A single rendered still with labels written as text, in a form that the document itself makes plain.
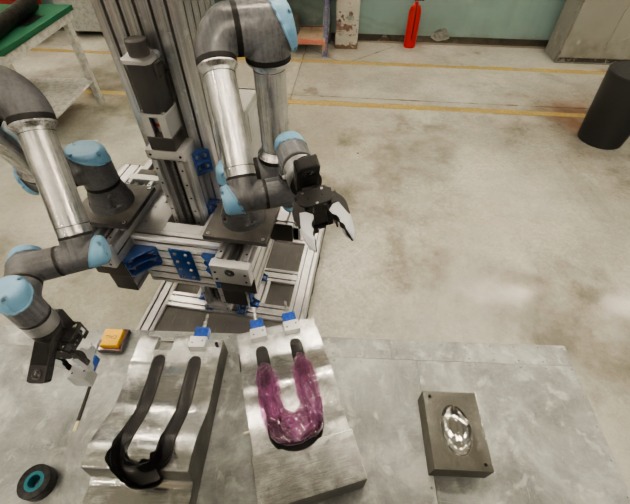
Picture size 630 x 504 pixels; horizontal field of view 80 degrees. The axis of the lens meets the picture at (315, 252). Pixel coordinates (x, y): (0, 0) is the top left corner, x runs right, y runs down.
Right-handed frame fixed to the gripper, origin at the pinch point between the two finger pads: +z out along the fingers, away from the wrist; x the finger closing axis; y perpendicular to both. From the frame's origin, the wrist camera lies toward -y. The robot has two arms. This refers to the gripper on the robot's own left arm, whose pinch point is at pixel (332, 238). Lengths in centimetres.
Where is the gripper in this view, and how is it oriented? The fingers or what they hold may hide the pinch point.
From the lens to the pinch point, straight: 66.9
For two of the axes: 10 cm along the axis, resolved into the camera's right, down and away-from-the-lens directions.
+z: 2.8, 7.2, -6.3
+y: 1.2, 6.2, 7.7
